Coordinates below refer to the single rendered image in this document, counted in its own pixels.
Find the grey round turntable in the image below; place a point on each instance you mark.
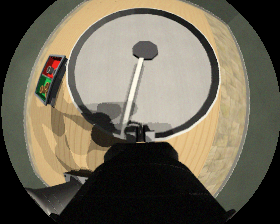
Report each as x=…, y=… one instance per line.
x=178, y=80

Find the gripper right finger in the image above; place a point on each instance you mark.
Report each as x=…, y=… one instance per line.
x=148, y=135

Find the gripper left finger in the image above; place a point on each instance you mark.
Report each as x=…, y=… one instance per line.
x=132, y=136

